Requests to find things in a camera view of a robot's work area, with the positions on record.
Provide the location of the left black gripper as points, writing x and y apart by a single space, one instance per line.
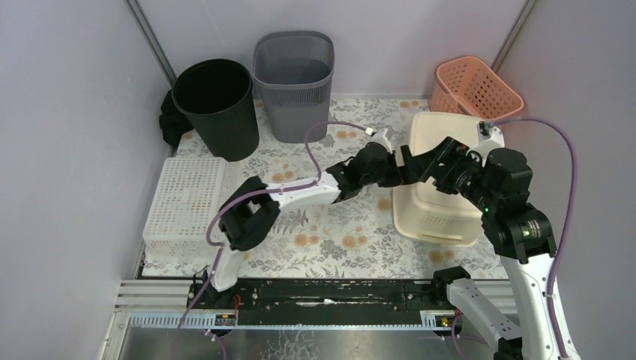
389 169

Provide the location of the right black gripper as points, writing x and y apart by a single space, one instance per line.
450 151

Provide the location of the cream plastic laundry basket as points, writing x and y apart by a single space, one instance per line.
419 210

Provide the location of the pink perforated plastic basket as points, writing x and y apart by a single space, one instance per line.
467 85

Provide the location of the grey ribbed waste bin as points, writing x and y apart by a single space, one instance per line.
293 72

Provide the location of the white perforated plastic basket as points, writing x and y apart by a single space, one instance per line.
189 193

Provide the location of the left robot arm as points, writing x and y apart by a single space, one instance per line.
246 218

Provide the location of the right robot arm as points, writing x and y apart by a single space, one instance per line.
521 236

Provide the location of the floral patterned table mat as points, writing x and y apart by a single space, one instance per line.
356 238

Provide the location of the black round waste bin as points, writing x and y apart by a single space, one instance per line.
216 97

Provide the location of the black cloth in corner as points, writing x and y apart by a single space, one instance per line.
172 122

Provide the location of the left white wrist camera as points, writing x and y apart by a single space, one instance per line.
380 137

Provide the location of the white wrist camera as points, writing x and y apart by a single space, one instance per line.
490 137
380 137

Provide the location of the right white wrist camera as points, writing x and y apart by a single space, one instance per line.
490 137

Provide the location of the aluminium frame rail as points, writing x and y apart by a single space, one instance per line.
162 303

